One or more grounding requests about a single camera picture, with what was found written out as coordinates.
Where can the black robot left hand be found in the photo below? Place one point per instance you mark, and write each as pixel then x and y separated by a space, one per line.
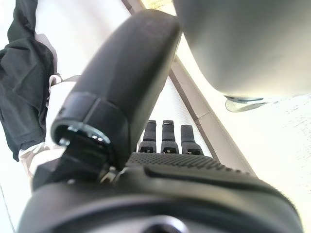
pixel 136 189

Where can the white bed mattress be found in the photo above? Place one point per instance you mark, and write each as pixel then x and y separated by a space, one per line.
pixel 82 26

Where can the black garment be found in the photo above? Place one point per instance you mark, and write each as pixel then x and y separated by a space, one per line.
pixel 23 85

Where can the grey robot leg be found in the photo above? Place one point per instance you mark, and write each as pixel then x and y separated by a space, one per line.
pixel 245 43

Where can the beige bed frame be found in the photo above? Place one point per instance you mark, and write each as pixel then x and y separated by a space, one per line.
pixel 194 99

